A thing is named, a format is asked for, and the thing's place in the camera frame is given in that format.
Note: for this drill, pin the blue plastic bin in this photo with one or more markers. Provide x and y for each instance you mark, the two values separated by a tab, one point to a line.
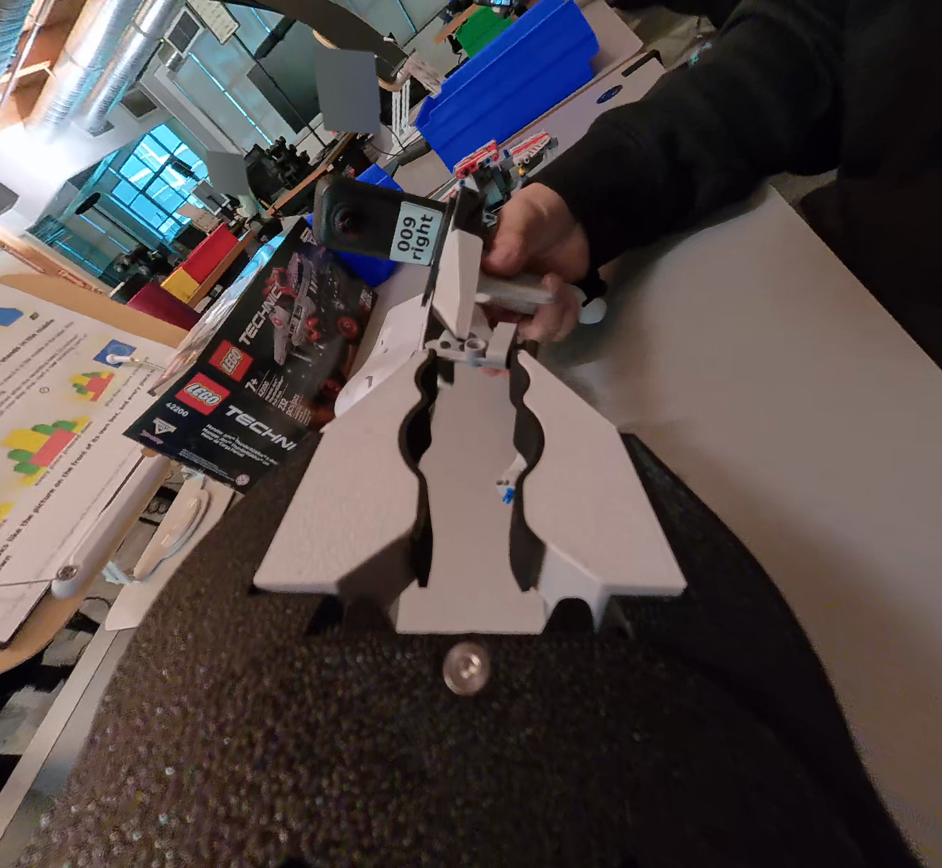
508	73

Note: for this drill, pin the blue red brick vehicle model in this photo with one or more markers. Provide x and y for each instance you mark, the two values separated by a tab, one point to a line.
515	147

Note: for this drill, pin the wooden board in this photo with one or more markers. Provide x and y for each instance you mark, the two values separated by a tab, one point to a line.
96	301

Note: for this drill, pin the person's right forearm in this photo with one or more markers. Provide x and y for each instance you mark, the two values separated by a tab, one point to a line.
699	147

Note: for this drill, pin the small blue bin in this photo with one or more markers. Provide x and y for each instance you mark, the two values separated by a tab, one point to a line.
368	268

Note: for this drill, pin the green bin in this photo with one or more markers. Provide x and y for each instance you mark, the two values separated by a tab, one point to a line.
478	33

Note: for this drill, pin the person's right hand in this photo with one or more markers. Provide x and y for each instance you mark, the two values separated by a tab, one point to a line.
544	235

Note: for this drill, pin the black lamp shade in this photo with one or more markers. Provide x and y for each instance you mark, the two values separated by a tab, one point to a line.
294	3

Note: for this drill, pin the window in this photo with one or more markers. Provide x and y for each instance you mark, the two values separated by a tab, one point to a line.
147	183

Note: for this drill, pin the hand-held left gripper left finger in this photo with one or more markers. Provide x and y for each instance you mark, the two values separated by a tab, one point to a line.
346	500

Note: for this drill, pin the colourful brick instruction sheet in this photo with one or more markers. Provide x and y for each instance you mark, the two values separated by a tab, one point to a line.
59	426

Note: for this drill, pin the red and yellow board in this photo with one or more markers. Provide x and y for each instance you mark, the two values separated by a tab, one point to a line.
217	253

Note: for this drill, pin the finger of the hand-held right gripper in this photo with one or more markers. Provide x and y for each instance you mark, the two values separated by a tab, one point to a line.
460	279

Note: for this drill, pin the cardboard box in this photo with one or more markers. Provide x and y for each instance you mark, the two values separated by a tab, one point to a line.
574	117

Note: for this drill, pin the maroon cylinder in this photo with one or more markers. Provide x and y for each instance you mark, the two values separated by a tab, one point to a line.
162	305

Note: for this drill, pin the long grey brick assembly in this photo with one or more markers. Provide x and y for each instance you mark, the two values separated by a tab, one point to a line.
511	481

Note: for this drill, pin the black toy brick box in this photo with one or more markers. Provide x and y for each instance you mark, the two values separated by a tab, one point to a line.
250	367

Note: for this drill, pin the white wall sign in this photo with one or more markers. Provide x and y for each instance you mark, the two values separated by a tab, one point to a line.
210	7

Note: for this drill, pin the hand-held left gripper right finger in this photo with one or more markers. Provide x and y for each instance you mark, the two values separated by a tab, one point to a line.
603	507

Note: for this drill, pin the person's black sweater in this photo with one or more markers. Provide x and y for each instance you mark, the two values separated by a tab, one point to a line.
868	73

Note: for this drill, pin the small grey brick panel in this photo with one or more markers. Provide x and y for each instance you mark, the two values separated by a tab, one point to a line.
471	353

